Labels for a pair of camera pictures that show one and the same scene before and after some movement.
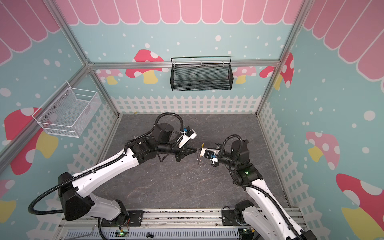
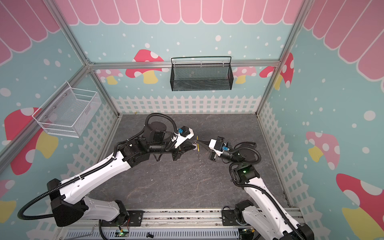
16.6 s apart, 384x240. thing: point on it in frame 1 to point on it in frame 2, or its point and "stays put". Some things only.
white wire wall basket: (66, 113) stays put
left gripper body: (179, 152) stays put
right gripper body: (217, 158) to (214, 150)
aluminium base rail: (175, 219) stays put
